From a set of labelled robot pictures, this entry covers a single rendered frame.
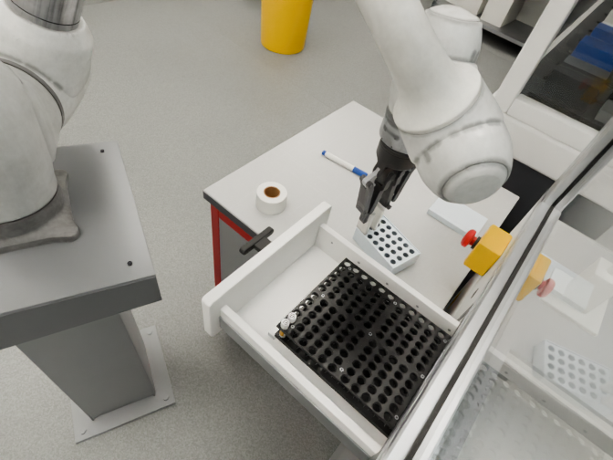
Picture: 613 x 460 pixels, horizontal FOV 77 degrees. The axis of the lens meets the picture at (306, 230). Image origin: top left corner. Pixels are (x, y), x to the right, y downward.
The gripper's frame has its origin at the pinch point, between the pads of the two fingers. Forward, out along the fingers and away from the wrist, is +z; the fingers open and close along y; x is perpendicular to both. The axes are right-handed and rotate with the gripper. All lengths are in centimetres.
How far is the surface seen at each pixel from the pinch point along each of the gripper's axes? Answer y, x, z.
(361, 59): -175, -179, 84
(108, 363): 58, -19, 47
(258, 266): 30.2, 4.3, -8.4
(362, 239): 1.4, 1.2, 5.4
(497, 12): -323, -170, 58
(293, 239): 22.3, 2.1, -8.1
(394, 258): -0.8, 9.0, 4.4
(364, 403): 27.8, 28.7, -5.8
